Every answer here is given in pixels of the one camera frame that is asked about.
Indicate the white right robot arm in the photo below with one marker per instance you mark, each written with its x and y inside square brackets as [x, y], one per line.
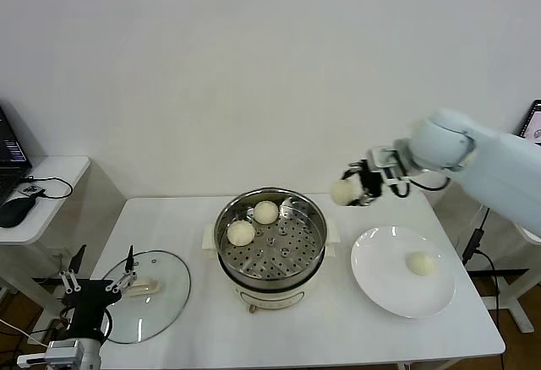
[498, 167]

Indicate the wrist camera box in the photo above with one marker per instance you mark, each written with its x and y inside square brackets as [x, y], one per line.
[63, 351]
[386, 163]

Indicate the black laptop with pink windows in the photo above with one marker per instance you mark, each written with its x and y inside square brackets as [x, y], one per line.
[12, 150]

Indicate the round glass lid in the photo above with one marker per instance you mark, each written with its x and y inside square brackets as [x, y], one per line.
[165, 268]

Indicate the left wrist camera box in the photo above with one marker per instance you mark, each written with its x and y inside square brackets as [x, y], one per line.
[63, 351]

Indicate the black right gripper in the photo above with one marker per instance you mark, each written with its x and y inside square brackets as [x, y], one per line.
[372, 182]

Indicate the white electric cooker pot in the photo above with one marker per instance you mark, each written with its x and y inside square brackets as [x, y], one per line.
[270, 294]

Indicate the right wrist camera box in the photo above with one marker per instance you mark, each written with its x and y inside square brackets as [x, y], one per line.
[386, 163]

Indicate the white round plate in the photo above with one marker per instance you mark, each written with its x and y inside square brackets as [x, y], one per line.
[380, 268]

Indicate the white steamed baozi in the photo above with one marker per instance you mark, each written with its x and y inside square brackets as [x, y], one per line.
[344, 192]
[241, 232]
[265, 212]
[419, 263]

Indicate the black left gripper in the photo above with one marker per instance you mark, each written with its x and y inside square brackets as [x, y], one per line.
[91, 298]

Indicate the grey laptop with white windows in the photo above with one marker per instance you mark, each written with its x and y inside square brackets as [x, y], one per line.
[533, 125]

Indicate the small grey usb adapter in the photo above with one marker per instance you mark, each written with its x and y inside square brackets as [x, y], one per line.
[30, 191]

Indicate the black computer mouse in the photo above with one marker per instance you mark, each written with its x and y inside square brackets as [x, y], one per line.
[14, 211]

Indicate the stainless steel steamer basket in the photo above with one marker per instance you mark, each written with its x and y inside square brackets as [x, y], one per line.
[291, 256]

